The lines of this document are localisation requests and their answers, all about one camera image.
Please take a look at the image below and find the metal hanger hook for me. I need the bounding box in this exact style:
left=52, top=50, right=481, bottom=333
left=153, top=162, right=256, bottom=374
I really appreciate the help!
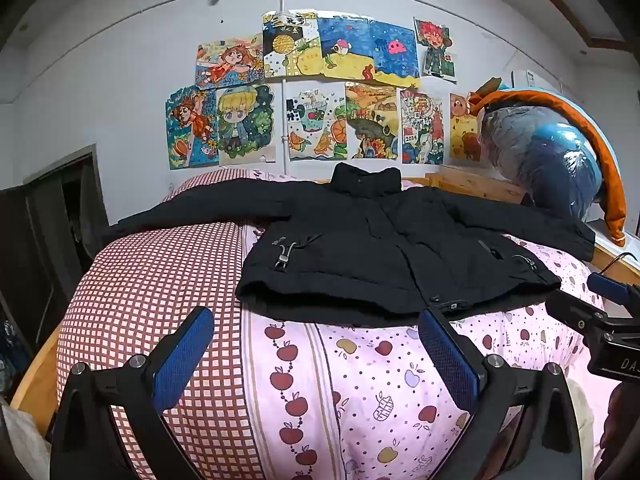
left=602, top=251, right=632, bottom=276

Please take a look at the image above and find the white wall conduit pipe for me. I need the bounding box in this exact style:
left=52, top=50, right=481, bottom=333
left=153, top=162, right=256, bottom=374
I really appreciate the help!
left=0, top=0, right=591, bottom=176

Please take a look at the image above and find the dark wardrobe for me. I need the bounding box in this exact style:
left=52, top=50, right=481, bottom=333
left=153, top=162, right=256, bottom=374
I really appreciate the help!
left=0, top=144, right=111, bottom=361

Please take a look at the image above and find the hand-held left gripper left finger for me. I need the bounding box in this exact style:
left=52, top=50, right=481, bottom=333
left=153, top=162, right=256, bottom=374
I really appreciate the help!
left=50, top=306, right=216, bottom=480

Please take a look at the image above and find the white air conditioner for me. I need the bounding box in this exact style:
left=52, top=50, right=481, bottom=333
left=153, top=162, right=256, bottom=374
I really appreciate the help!
left=510, top=67, right=563, bottom=93

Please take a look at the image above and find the plastic-wrapped blue grey bundle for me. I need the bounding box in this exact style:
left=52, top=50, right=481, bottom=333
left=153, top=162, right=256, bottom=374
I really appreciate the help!
left=477, top=105, right=603, bottom=221

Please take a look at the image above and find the orange cloth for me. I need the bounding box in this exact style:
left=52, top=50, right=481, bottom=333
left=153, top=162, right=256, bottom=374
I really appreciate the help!
left=470, top=77, right=628, bottom=247

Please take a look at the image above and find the group of colourful wall drawings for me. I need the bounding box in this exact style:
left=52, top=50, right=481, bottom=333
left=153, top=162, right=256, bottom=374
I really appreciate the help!
left=165, top=10, right=485, bottom=171

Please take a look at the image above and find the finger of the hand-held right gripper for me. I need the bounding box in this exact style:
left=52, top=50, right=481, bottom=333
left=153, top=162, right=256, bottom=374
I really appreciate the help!
left=587, top=272, right=640, bottom=307
left=545, top=290, right=612, bottom=335

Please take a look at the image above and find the red checkered blanket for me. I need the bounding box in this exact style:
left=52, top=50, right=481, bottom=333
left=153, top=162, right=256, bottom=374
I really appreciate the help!
left=56, top=170, right=266, bottom=480

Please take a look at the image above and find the pink apple-print bedsheet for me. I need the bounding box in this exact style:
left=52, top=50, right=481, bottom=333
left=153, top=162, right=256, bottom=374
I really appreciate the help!
left=165, top=170, right=607, bottom=480

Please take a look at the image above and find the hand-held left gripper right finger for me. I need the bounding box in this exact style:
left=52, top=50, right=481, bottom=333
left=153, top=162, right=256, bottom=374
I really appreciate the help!
left=418, top=306, right=584, bottom=480

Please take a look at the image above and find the black jacket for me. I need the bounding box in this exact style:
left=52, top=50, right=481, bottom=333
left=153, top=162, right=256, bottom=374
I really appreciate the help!
left=102, top=162, right=597, bottom=328

